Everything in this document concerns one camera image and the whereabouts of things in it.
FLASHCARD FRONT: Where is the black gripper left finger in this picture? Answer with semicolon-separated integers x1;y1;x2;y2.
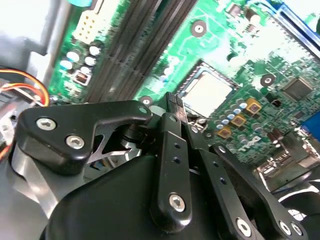
9;92;193;227

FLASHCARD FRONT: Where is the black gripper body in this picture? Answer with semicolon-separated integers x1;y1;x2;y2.
39;154;233;240

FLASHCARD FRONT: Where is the silver green CPU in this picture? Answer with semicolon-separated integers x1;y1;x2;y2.
183;71;233;118

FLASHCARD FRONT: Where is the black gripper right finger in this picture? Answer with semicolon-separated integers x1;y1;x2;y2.
176;96;310;240

